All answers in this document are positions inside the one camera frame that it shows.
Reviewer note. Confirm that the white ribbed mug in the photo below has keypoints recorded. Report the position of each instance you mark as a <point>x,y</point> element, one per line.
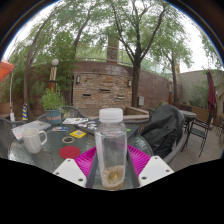
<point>32,141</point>

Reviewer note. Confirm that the black metal chair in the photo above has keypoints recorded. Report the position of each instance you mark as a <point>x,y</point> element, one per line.
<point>199,131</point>

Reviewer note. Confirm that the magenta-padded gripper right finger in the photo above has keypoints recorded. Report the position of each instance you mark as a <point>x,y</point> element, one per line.
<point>155,168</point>

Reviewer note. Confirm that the green plant in teal pot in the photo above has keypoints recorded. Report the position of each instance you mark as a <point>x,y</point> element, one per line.
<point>52,103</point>

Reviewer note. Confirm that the blue yellow striped bollard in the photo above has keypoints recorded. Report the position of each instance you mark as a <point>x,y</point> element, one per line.
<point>25,112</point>

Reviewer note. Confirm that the closed maroon umbrella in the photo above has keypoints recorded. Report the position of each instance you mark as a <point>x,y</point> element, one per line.
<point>211,93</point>

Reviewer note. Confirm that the small printed sticker card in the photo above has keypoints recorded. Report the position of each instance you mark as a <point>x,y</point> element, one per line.
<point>60,128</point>

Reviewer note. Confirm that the orange canopy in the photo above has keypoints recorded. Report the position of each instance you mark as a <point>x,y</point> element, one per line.
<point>6,70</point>

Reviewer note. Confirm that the flat round red coaster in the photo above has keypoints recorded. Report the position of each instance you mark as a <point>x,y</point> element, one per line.
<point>69,152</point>

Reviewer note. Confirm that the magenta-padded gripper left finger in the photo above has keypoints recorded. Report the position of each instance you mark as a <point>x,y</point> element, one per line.
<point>71,170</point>

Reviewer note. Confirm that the black wall lamp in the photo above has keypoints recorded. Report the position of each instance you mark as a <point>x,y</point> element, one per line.
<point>129,83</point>
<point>78,79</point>

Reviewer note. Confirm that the silver laptop with stickers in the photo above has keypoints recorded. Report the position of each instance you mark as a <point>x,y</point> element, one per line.
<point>31,126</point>

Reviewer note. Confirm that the yellow card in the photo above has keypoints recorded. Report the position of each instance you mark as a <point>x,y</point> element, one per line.
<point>78,134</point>

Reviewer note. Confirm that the black jacket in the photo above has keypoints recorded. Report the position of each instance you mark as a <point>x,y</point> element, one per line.
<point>163,130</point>

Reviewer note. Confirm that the round dark bar table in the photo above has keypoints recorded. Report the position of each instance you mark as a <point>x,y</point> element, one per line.
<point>188,114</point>

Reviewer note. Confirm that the white printed booklet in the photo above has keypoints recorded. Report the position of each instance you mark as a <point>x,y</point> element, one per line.
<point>75,120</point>

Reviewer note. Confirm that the striped globe lamp post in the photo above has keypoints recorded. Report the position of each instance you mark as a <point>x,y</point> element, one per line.
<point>53,75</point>

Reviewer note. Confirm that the grey wicker chair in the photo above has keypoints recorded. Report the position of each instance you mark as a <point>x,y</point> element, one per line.
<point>73,111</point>
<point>7,133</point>
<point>176,151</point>

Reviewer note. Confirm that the clear white-capped drink bottle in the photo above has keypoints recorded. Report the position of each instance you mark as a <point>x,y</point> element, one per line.
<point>111,146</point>

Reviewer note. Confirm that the black laptop with stickers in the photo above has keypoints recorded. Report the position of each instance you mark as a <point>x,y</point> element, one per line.
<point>88,126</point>

